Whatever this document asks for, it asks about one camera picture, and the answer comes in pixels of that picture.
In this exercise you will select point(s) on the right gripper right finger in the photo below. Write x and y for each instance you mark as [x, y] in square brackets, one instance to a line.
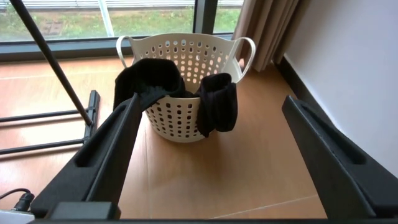
[342, 174]

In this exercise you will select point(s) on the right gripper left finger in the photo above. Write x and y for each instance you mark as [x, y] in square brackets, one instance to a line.
[102, 161]

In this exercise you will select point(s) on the black shorts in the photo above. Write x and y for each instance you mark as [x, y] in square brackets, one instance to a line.
[149, 77]

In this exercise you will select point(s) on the black clothes rack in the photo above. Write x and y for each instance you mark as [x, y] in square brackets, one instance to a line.
[46, 51]

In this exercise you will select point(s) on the white laundry basket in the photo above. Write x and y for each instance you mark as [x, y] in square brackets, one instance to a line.
[233, 70]

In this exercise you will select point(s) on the beige curtain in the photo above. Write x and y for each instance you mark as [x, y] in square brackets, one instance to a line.
[267, 31]

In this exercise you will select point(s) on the window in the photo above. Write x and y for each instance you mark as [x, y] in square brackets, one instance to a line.
[205, 15]

